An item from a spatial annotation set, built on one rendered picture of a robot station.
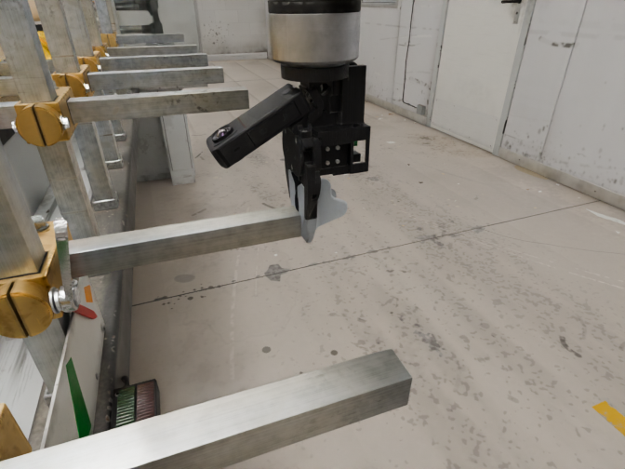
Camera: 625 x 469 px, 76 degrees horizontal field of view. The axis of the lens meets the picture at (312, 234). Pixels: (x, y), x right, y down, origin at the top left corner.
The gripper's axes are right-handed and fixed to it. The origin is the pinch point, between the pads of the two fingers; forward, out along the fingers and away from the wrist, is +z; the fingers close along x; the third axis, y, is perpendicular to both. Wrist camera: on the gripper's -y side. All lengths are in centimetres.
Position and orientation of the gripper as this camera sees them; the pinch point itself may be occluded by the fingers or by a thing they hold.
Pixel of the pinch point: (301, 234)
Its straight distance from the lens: 51.2
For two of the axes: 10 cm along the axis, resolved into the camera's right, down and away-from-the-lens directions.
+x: -3.4, -4.7, 8.1
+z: 0.2, 8.6, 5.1
